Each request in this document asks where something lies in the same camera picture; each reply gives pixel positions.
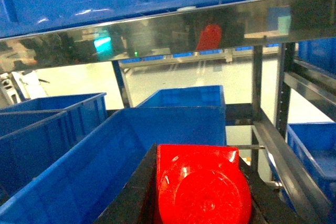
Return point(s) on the blue target crate on shelf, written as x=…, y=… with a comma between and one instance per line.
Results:
x=81, y=184

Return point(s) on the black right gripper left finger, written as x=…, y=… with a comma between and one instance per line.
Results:
x=136, y=201

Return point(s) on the stainless steel shelf rack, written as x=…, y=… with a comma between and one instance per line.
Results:
x=252, y=23

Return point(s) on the right blue crate stack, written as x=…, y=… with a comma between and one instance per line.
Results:
x=314, y=145

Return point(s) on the red toy block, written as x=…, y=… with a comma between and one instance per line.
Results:
x=200, y=184

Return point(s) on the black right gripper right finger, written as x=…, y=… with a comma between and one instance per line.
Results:
x=266, y=205

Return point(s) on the blue crate behind target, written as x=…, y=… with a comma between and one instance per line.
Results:
x=185, y=97

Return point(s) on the left blue crate on shelf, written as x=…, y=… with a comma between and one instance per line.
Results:
x=35, y=133

